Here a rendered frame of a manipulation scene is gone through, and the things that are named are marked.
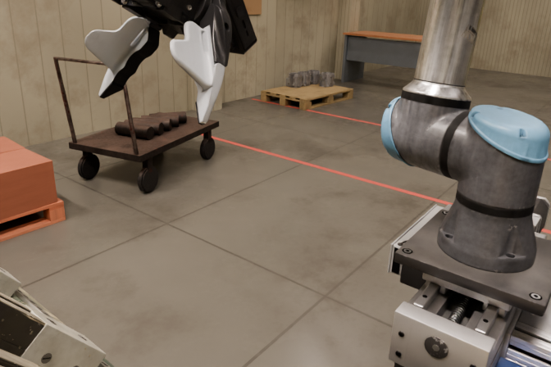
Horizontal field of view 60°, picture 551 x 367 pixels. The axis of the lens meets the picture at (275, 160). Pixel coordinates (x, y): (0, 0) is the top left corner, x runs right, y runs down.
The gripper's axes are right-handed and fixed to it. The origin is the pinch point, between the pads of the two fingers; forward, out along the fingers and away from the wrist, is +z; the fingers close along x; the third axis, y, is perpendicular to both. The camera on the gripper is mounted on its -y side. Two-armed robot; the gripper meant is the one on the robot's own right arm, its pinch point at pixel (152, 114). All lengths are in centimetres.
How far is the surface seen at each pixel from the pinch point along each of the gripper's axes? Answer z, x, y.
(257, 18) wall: -211, -401, -454
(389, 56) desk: -254, -291, -659
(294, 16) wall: -253, -402, -532
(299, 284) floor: 47, -79, -194
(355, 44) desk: -266, -355, -653
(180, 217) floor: 42, -183, -204
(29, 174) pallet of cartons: 41, -237, -126
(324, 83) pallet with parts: -164, -330, -558
